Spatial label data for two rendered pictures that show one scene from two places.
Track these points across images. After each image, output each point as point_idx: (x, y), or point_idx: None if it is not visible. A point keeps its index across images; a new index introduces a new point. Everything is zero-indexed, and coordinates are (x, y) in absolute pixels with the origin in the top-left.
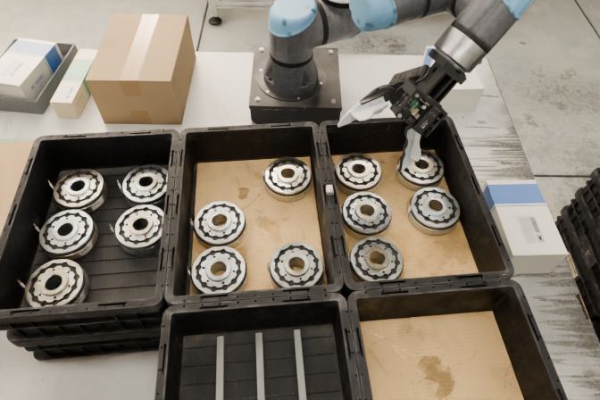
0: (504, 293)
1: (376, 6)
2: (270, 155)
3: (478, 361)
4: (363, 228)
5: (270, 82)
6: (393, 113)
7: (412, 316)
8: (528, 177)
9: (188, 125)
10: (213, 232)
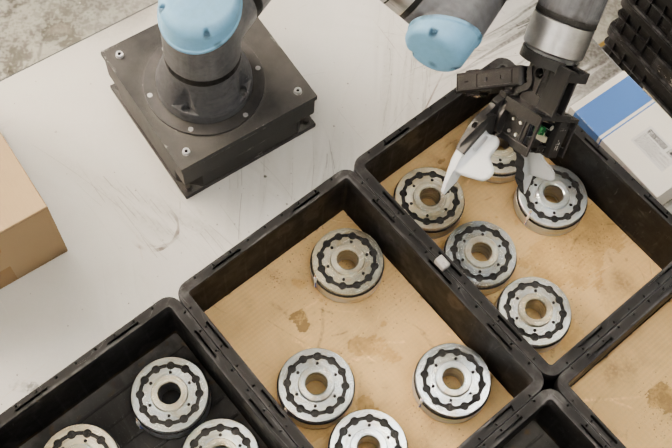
0: None
1: (462, 48)
2: (294, 242)
3: None
4: (492, 278)
5: (191, 113)
6: (368, 47)
7: (609, 352)
8: (597, 55)
9: (80, 245)
10: (321, 404)
